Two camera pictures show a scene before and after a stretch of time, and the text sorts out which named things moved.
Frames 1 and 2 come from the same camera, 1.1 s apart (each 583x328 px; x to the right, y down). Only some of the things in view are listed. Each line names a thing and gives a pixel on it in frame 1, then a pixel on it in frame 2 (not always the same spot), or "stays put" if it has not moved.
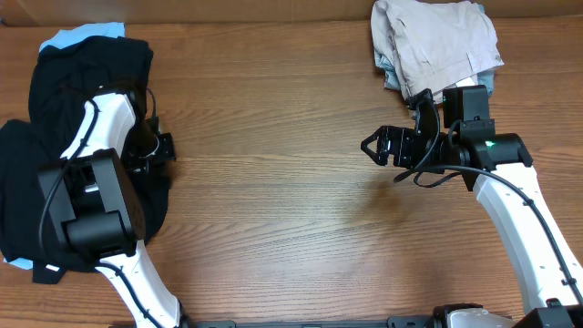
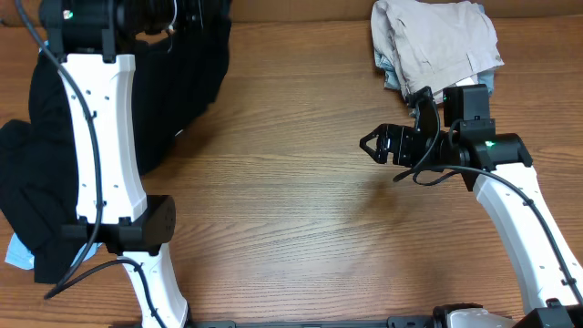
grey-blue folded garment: (485, 78) stays put
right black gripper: (403, 137) stays put
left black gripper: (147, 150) -> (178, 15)
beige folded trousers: (435, 46) stays put
